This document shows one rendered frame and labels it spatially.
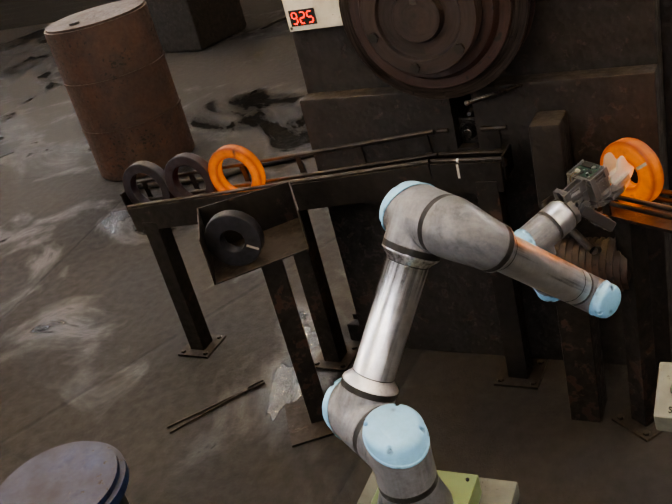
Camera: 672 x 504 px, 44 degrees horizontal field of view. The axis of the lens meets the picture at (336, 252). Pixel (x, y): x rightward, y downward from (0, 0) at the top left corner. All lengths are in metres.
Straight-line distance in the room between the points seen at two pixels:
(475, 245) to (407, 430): 0.36
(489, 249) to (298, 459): 1.15
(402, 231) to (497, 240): 0.18
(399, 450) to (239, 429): 1.16
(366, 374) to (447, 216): 0.36
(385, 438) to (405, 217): 0.40
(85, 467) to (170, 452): 0.68
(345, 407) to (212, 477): 0.93
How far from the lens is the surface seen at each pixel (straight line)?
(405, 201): 1.56
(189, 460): 2.60
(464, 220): 1.48
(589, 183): 1.84
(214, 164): 2.57
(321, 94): 2.43
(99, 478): 1.97
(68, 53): 4.76
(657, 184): 1.92
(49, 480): 2.04
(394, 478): 1.58
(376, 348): 1.61
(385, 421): 1.57
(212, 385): 2.86
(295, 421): 2.57
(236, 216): 2.13
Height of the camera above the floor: 1.58
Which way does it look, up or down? 28 degrees down
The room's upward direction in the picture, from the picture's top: 15 degrees counter-clockwise
